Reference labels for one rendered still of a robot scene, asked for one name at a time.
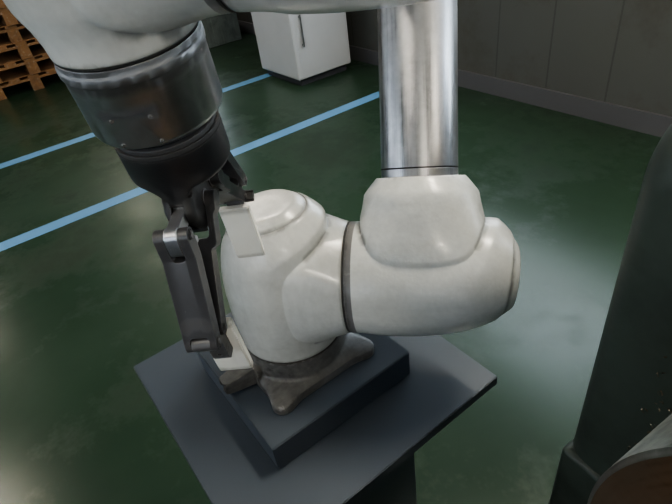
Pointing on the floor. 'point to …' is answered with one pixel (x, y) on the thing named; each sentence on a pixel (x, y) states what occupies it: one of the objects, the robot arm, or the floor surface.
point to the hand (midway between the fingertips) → (242, 298)
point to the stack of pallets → (20, 54)
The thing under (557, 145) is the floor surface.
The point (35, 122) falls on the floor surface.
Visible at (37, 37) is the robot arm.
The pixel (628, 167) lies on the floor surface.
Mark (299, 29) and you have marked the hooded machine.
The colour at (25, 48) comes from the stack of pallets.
